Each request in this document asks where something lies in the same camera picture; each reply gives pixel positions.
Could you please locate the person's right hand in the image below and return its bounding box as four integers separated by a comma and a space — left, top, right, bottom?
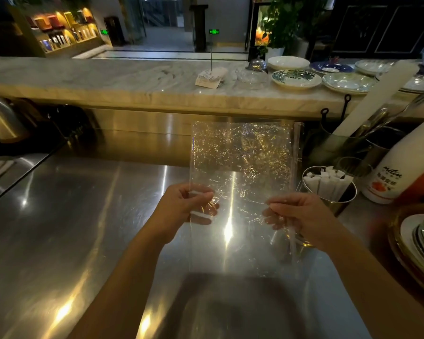
262, 192, 343, 253

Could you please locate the person's left hand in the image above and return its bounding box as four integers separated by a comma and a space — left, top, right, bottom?
149, 183, 220, 245

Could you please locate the clear plastic bag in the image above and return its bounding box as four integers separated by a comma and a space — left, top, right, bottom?
188, 120, 305, 279

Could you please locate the person's right forearm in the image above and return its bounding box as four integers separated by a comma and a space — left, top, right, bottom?
322, 229, 424, 339

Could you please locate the person's left forearm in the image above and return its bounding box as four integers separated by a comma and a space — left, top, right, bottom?
66, 226, 179, 339

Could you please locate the bunch of white paper sticks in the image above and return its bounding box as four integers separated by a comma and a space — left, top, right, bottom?
303, 166, 355, 202

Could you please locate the metal cup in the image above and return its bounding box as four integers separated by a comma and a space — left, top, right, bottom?
297, 166, 358, 248

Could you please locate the steel utensil holder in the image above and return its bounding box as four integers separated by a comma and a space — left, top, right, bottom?
307, 94, 375, 170

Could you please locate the clear glass cup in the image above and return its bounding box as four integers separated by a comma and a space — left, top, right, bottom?
335, 157, 374, 186

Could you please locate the round steel container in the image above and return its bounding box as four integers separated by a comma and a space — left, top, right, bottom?
363, 126, 408, 166

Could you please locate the receipt spike with papers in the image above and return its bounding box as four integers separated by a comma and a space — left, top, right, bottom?
195, 31, 229, 89

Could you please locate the white bottle with label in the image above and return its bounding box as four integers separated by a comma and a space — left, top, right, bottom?
361, 112, 424, 205

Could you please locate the green leaf pattern plate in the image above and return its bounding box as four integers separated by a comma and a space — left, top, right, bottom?
271, 69, 322, 90

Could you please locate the clear glass bowl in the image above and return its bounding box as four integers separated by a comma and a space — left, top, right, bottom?
233, 67, 270, 90

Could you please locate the pale green plate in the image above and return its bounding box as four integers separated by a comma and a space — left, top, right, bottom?
322, 72, 378, 95

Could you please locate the plain white plate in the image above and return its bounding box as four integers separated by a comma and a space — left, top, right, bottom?
267, 56, 311, 71

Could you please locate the silver service bell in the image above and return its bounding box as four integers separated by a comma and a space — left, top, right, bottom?
245, 58, 268, 73

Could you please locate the long white box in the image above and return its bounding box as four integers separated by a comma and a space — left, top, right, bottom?
332, 60, 420, 138

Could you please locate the dark blue plate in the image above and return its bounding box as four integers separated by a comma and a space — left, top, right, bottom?
309, 61, 355, 75

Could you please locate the stack of plates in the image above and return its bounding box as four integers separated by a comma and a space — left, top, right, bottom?
388, 204, 424, 301

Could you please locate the pale patterned plate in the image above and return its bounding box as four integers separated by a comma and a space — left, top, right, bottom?
354, 59, 393, 77

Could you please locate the green potted plant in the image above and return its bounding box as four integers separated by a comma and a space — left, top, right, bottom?
257, 0, 306, 61

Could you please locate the pale rimmed plate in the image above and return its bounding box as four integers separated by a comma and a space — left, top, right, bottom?
401, 75, 424, 93

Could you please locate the black cabinet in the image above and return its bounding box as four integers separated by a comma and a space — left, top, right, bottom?
323, 0, 424, 60

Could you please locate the steel kettle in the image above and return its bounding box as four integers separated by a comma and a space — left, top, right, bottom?
0, 96, 31, 144

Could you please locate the lit display shelf with bottles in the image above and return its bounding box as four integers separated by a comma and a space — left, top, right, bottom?
6, 6, 105, 59

